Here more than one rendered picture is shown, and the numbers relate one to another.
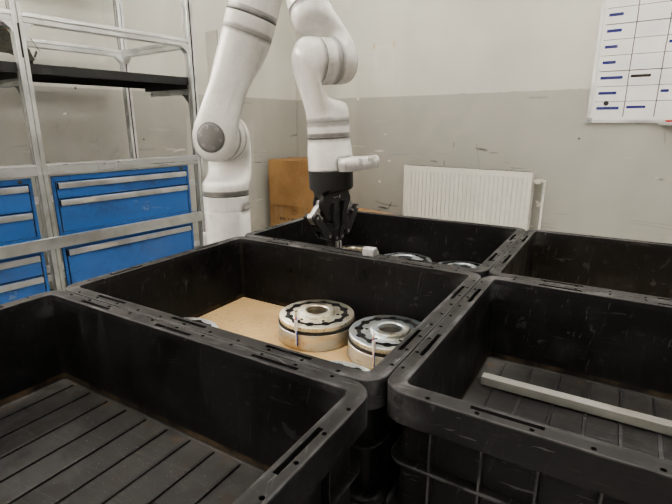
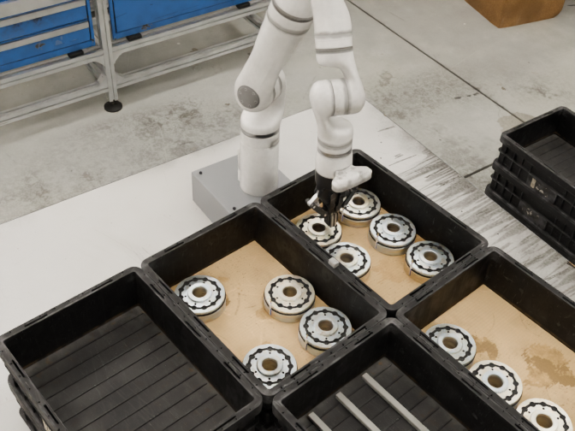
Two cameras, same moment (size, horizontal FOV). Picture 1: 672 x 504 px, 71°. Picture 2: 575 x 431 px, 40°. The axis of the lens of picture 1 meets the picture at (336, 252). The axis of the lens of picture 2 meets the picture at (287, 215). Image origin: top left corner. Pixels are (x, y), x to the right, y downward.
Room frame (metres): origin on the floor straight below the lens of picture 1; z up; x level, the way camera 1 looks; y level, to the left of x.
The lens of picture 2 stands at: (-0.42, -0.25, 2.06)
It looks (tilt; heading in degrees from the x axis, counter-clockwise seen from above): 43 degrees down; 16
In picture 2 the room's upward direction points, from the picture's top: 4 degrees clockwise
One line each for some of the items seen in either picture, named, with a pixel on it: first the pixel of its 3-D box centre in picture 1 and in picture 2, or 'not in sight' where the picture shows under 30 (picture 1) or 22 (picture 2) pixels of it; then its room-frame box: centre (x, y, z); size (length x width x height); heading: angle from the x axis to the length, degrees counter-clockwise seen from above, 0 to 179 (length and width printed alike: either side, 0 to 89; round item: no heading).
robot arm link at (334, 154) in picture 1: (338, 150); (340, 160); (0.79, 0.00, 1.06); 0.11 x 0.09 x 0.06; 52
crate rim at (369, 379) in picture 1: (281, 289); (261, 292); (0.52, 0.06, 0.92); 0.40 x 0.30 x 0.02; 59
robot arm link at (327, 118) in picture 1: (321, 89); (331, 115); (0.79, 0.02, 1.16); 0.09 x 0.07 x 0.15; 119
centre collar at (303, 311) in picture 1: (316, 311); (289, 292); (0.59, 0.03, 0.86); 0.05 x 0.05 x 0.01
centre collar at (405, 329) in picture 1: (390, 329); (325, 326); (0.53, -0.07, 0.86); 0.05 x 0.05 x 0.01
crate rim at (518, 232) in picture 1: (388, 238); (371, 225); (0.78, -0.09, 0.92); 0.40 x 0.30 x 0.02; 59
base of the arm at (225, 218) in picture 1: (229, 236); (259, 156); (0.95, 0.22, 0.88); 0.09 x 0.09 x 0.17; 56
